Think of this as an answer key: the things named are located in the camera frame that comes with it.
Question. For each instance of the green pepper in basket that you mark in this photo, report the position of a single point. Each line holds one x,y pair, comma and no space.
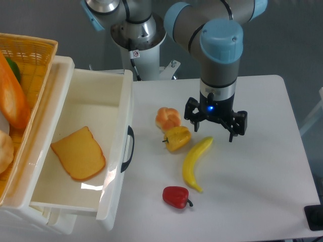
14,67

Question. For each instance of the white drawer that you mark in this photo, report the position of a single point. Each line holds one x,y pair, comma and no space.
103,102

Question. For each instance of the yellow banana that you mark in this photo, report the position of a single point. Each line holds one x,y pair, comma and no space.
190,160

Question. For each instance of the braided bread roll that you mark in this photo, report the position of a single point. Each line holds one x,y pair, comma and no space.
167,118

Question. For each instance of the yellow bell pepper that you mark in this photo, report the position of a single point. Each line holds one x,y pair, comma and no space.
176,137

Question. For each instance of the pale bread roll in basket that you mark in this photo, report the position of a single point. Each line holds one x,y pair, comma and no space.
7,151

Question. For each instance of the toast bread slice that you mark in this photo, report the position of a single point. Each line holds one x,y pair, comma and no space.
80,154

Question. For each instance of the white drawer cabinet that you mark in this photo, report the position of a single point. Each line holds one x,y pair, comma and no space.
16,208

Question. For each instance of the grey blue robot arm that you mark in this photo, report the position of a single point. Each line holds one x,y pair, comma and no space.
211,33

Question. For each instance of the red bell pepper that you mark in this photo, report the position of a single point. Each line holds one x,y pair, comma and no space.
176,196

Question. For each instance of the orange woven basket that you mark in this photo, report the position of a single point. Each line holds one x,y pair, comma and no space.
34,58

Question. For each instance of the orange baguette bread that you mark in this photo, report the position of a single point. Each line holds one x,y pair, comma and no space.
14,104

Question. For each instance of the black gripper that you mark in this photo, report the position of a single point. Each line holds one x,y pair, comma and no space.
217,102

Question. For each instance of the black device at table edge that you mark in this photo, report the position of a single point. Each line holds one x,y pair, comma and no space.
313,215

